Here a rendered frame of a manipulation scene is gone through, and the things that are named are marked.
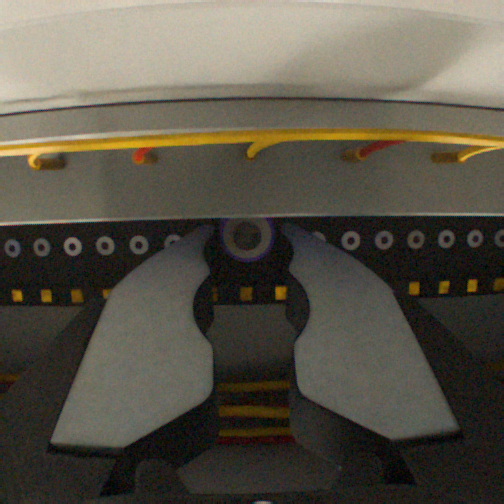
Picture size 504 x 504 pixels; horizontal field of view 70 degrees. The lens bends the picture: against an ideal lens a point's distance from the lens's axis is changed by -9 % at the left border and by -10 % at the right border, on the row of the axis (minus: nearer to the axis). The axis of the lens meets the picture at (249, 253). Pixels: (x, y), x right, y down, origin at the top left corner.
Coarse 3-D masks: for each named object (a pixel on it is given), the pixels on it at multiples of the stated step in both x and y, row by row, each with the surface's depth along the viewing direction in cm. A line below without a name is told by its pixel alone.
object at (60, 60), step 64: (0, 0) 2; (64, 0) 3; (128, 0) 3; (192, 0) 3; (256, 0) 3; (320, 0) 3; (384, 0) 3; (448, 0) 3; (0, 64) 4; (64, 64) 4; (128, 64) 5; (192, 64) 5; (256, 64) 5; (320, 64) 5; (384, 64) 5; (448, 64) 5
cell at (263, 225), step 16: (224, 224) 13; (240, 224) 12; (256, 224) 13; (272, 224) 13; (224, 240) 13; (240, 240) 12; (256, 240) 12; (272, 240) 13; (240, 256) 13; (256, 256) 13
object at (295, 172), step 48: (48, 144) 6; (96, 144) 6; (144, 144) 6; (192, 144) 6; (240, 144) 8; (288, 144) 8; (336, 144) 8; (384, 144) 7; (432, 144) 8; (480, 144) 6; (0, 192) 8; (48, 192) 8; (96, 192) 8; (144, 192) 8; (192, 192) 8; (240, 192) 8; (288, 192) 8; (336, 192) 8; (384, 192) 8; (432, 192) 8; (480, 192) 8
